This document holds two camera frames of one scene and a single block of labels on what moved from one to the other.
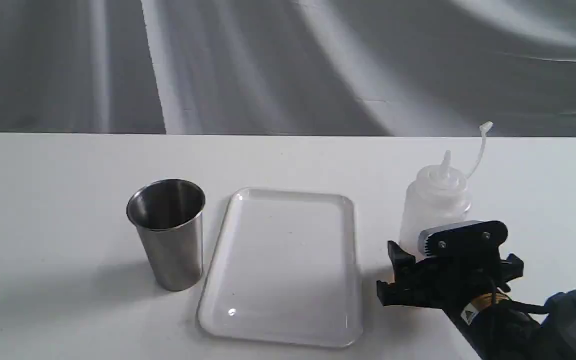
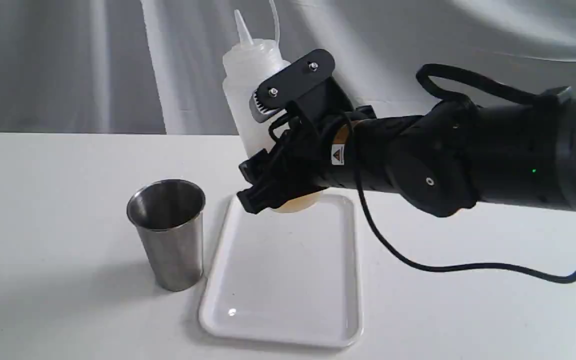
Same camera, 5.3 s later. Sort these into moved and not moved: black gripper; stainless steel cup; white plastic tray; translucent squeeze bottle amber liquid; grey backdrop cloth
Moved: black gripper; translucent squeeze bottle amber liquid
Not moved: grey backdrop cloth; white plastic tray; stainless steel cup
